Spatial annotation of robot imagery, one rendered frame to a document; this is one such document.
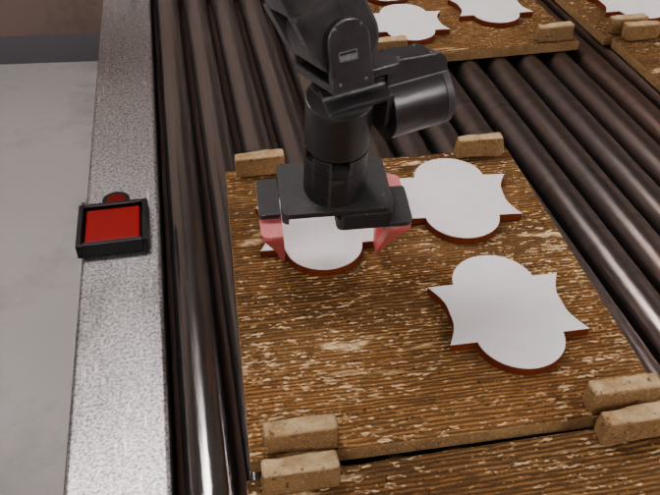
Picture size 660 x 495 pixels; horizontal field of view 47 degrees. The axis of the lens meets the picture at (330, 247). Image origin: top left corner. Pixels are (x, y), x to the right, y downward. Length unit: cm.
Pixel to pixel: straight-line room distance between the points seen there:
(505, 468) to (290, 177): 32
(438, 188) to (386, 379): 28
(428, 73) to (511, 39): 62
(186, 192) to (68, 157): 192
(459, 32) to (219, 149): 47
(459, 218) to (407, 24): 51
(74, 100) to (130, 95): 203
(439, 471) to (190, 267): 35
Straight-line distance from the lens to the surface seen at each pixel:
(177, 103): 110
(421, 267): 77
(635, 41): 131
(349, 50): 59
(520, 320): 72
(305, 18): 57
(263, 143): 99
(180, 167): 96
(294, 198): 69
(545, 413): 66
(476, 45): 123
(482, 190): 87
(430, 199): 85
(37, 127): 304
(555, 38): 127
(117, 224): 86
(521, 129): 105
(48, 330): 214
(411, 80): 65
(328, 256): 76
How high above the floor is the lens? 144
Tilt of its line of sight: 40 degrees down
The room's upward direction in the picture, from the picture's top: straight up
